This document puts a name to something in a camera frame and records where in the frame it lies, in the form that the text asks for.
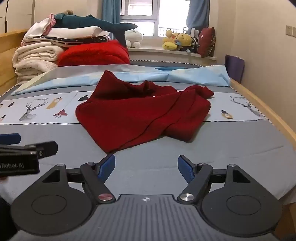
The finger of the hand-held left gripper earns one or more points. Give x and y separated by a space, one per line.
9 139
46 148

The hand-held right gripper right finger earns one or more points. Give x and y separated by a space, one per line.
186 168

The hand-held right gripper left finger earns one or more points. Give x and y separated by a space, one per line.
108 165

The dark red knit sweater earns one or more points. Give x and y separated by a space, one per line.
138 111

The cream folded blanket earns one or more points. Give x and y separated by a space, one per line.
34 60

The light blue sheet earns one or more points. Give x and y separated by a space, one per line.
196 76

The red fluffy blanket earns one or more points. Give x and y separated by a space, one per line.
92 54

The purple bag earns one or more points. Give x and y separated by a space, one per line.
234 68

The white and pink folded cloth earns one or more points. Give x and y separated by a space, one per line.
39 26

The white folded blanket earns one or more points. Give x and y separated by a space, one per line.
76 31

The black and white plush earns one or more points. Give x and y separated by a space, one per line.
195 44

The white wardrobe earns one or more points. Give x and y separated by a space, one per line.
18 14

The red cushion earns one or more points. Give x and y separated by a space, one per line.
207 41

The yellow round plush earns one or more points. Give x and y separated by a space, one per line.
184 39

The yellow duck plush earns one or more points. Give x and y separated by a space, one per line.
168 40

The teal shark plush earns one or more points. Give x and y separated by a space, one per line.
76 22

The white plush toy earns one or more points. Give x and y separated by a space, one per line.
133 37

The brown plush toy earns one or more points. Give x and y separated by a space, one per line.
68 12

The window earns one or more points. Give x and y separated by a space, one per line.
143 14

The wooden bed frame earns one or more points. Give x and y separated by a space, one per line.
266 109

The wall switch plate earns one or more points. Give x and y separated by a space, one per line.
294 31
288 30

